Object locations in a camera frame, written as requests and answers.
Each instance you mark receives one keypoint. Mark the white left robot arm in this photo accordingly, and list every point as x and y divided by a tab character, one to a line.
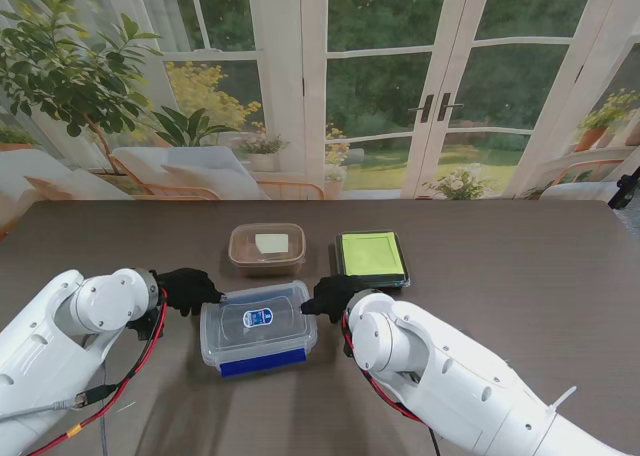
60	336

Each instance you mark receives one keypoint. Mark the clear lid with green sheet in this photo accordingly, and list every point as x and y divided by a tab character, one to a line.
372	253

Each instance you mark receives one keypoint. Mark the clear container with blue clips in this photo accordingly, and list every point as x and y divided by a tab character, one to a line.
260	363

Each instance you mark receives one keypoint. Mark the small clear lid white label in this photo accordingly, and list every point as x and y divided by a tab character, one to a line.
272	243

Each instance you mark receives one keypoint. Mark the large clear lid blue sticker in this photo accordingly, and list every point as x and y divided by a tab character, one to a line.
257	321

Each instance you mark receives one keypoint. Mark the brown translucent container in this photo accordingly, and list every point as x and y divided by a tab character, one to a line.
267	270

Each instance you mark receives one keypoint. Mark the black tripod stand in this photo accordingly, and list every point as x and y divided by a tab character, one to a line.
625	188

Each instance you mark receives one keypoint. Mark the black plastic container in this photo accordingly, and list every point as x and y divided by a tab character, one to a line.
375	282

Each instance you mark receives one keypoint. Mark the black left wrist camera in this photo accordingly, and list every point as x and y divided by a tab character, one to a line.
142	326

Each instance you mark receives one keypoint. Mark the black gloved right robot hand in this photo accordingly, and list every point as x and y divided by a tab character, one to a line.
335	296

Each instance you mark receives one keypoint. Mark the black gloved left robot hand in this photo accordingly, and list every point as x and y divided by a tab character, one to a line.
190	288

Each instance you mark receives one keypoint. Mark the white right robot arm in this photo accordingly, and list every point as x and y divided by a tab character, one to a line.
450	376

